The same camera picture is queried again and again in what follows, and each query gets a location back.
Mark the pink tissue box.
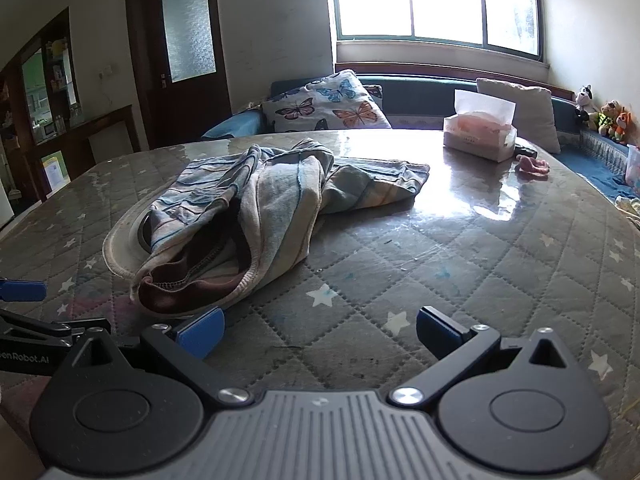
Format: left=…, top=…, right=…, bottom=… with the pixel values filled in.
left=442, top=89, right=518, bottom=163

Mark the small pink cloth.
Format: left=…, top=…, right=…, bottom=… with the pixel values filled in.
left=516, top=155, right=550, bottom=180

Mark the light blue cushion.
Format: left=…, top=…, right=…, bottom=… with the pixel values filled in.
left=201, top=110, right=267, bottom=140

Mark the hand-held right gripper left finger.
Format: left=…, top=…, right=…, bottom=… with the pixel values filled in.
left=55, top=305, right=254, bottom=409

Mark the dark door with frosted glass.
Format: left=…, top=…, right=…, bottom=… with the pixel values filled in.
left=124, top=0, right=233, bottom=150

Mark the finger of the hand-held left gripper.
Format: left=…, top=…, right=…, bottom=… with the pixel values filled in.
left=0, top=279, right=48, bottom=303
left=0, top=308, right=112, bottom=350

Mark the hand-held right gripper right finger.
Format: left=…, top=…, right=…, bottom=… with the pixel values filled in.
left=389, top=305, right=585, bottom=408

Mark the brown plush toy yellow vest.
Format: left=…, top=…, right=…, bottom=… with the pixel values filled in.
left=597, top=101, right=624, bottom=137

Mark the grey quilted star table cover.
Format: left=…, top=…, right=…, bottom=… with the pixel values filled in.
left=0, top=129, right=640, bottom=461

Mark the butterfly print pillow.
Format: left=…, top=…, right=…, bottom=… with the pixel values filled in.
left=261, top=71, right=392, bottom=134

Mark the orange plush toy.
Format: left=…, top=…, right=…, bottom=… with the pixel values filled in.
left=612, top=112, right=632, bottom=145

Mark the dark wooden cabinet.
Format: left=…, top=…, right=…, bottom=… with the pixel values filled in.
left=0, top=7, right=142, bottom=221

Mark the blue striped shirt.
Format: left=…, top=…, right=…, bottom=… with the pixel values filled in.
left=131, top=137, right=432, bottom=317

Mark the window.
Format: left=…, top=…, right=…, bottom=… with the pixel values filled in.
left=324, top=0, right=546, bottom=62

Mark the black and white plush toy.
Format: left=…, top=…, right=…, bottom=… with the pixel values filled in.
left=574, top=85, right=599, bottom=126

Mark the beige pillow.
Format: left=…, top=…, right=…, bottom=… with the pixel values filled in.
left=476, top=78, right=562, bottom=154

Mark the blue bench sofa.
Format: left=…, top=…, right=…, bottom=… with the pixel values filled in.
left=201, top=75, right=640, bottom=202

